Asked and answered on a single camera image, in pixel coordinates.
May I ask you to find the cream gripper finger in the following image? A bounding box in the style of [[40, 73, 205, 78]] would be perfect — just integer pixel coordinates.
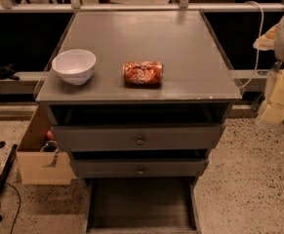
[[257, 69, 284, 128]]

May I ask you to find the red coke can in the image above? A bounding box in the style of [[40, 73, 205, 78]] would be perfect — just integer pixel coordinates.
[[123, 61, 163, 85]]

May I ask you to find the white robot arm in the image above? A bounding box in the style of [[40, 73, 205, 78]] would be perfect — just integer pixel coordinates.
[[253, 16, 284, 129]]

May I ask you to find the grey drawer cabinet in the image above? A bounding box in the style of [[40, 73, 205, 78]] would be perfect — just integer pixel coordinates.
[[37, 11, 241, 181]]

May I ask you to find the grey top drawer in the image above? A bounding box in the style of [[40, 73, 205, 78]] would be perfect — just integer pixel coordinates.
[[52, 125, 224, 151]]

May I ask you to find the grey drawer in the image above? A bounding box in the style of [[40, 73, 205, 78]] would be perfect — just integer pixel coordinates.
[[84, 177, 202, 234], [70, 159, 209, 178], [52, 125, 224, 151]]

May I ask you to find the grey bottom drawer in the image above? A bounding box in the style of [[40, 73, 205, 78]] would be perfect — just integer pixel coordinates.
[[84, 177, 202, 234]]

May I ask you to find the grey middle drawer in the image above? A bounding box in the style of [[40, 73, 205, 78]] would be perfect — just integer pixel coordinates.
[[70, 159, 209, 178]]

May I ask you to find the white bowl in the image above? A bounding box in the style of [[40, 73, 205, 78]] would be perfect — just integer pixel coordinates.
[[52, 49, 97, 85]]

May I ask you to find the orange ball in box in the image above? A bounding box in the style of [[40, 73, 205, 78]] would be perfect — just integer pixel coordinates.
[[46, 131, 55, 140]]

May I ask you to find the cardboard box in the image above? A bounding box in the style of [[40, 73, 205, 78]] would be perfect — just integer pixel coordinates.
[[17, 106, 74, 184]]

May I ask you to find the black bag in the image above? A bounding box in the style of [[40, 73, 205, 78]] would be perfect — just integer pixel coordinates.
[[0, 64, 20, 81]]

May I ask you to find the metal railing beam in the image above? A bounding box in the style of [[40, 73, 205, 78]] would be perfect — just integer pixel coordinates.
[[0, 2, 284, 13]]

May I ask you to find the white cable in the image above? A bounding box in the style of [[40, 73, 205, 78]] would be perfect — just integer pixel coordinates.
[[238, 0, 265, 91]]

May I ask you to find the black floor cable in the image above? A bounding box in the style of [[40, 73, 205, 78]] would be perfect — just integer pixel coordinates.
[[0, 180, 22, 234]]

